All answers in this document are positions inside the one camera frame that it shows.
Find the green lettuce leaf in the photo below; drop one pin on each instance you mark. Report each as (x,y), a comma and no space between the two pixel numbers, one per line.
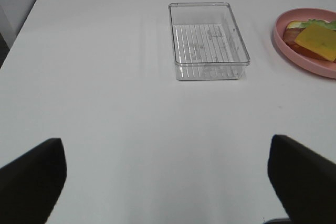
(329,25)

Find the curved bacon strip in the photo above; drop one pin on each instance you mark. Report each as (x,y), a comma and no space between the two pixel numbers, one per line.
(289,38)

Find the yellow cheese slice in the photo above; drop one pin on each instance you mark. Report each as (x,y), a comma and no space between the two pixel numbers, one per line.
(317,42)

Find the bread slice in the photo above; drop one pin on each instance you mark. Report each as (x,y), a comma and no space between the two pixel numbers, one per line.
(296,24)

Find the clear plastic left tray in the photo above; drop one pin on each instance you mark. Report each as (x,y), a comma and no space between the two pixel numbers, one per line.
(207,43)

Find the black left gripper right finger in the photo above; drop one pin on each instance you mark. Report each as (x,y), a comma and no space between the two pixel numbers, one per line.
(303,180)

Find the pink plate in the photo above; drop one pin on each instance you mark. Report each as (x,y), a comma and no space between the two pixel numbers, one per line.
(319,67)

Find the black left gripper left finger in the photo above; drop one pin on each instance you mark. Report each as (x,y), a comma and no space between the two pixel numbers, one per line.
(32,183)

